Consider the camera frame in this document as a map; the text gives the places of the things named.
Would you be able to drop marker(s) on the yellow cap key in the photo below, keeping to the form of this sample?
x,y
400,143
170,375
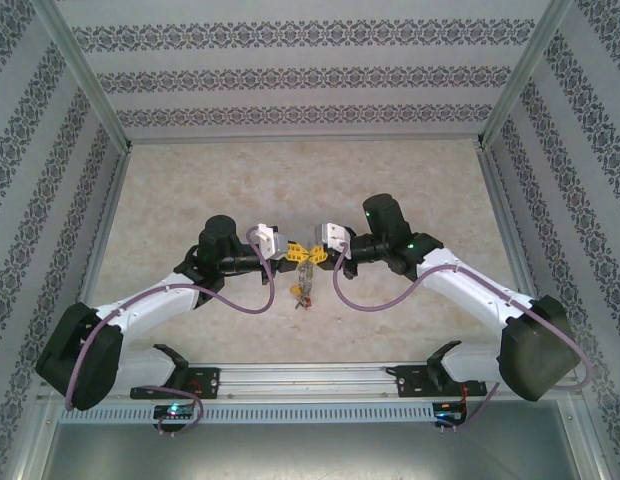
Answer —
x,y
293,290

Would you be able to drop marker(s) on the red cap key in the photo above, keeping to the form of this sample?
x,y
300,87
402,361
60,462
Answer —
x,y
305,301

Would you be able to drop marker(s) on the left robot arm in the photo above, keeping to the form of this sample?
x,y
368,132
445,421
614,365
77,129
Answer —
x,y
85,350

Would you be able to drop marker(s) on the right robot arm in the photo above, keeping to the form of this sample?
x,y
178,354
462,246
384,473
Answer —
x,y
535,350

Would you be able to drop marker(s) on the aluminium side beam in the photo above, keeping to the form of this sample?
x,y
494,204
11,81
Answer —
x,y
505,215
102,250

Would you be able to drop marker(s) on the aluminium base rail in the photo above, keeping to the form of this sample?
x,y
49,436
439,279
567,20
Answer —
x,y
310,380

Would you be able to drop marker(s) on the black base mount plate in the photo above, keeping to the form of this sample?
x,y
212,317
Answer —
x,y
415,382
205,382

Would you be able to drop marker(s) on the aluminium corner post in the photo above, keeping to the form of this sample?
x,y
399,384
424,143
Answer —
x,y
85,75
525,75

